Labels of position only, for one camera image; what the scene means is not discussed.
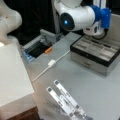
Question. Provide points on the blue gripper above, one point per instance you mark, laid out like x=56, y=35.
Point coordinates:
x=103, y=15

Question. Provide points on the grey jewelry box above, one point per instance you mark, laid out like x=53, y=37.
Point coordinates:
x=94, y=54

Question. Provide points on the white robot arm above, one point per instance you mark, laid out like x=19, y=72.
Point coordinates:
x=91, y=19

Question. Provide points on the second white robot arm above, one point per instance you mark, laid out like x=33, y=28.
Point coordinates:
x=10, y=20

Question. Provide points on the orange tool in tray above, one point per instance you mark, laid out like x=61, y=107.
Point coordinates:
x=47, y=51

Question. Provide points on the dark floor tray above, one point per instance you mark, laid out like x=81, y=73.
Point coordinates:
x=39, y=44

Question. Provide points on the white box on table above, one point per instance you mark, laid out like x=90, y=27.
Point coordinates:
x=14, y=80

